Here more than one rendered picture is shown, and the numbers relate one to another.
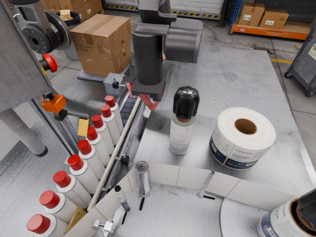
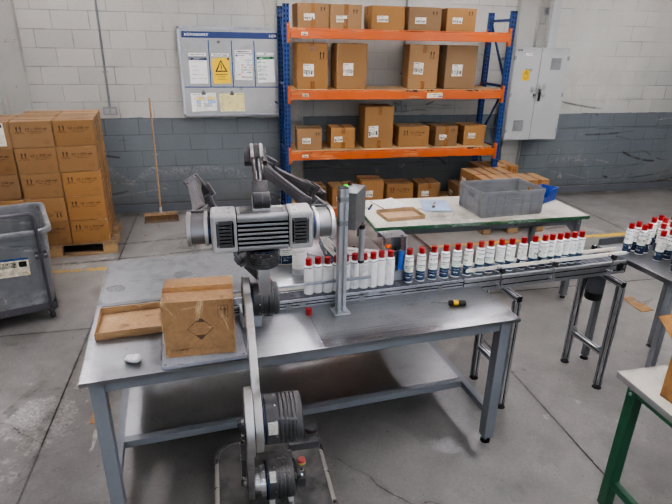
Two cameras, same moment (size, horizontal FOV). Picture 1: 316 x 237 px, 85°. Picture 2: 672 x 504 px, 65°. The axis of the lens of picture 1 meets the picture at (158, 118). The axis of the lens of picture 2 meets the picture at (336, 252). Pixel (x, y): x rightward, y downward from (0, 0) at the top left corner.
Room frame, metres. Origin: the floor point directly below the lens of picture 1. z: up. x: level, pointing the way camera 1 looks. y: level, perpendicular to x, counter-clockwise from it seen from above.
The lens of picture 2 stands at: (1.63, 2.45, 2.15)
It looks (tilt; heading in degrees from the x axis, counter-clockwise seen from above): 22 degrees down; 240
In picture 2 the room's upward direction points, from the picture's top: 1 degrees clockwise
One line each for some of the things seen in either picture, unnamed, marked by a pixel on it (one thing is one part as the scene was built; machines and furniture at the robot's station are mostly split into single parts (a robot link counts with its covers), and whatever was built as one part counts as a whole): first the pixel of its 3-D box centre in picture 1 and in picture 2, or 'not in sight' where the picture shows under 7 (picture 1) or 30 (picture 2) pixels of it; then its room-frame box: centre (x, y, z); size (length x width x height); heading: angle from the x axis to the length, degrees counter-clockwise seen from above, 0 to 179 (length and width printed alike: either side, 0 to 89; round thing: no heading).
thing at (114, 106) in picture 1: (114, 116); (308, 276); (0.49, 0.18, 0.98); 0.05 x 0.05 x 0.20
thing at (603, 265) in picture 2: not in sight; (534, 323); (-0.97, 0.51, 0.47); 1.17 x 0.38 x 0.94; 167
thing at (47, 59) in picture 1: (47, 63); not in sight; (0.32, 0.22, 1.33); 0.04 x 0.03 x 0.04; 42
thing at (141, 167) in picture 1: (143, 180); not in sight; (0.22, 0.04, 0.97); 0.05 x 0.05 x 0.19
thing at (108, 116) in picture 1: (110, 126); (317, 274); (0.44, 0.19, 0.98); 0.05 x 0.05 x 0.20
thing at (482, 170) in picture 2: not in sight; (493, 194); (-3.43, -2.27, 0.32); 1.20 x 0.83 x 0.64; 72
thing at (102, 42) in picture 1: (106, 45); (200, 315); (1.12, 0.34, 0.99); 0.30 x 0.24 x 0.27; 162
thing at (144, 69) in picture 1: (149, 70); not in sight; (0.33, 0.02, 1.30); 0.10 x 0.07 x 0.07; 169
